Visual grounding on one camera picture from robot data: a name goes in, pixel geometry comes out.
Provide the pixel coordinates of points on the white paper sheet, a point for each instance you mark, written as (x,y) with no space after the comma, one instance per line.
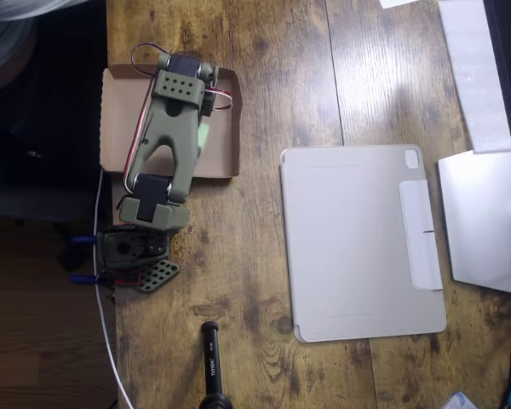
(400,2)

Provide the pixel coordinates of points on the beige tablet folio case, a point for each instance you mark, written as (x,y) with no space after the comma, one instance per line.
(366,255)

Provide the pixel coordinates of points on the white and blue box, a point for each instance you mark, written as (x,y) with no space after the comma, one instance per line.
(460,402)

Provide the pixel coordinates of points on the brown cardboard tray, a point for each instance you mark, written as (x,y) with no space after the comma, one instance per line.
(119,119)

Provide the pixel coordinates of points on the grey shirt of person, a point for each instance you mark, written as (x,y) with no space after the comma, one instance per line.
(4,38)

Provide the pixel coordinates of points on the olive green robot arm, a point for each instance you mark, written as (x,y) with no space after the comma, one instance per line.
(170,123)

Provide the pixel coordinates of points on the silver monitor stand base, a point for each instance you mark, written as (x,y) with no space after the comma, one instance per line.
(481,221)

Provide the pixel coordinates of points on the green foam cube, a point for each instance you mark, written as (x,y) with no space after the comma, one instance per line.
(203,136)

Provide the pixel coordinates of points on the black stand pole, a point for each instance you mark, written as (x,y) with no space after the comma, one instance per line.
(212,362)

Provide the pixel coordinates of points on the white foam sheet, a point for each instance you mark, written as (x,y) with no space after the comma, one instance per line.
(472,64)

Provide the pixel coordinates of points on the olive perforated base plate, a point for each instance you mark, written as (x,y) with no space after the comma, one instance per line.
(159,274)

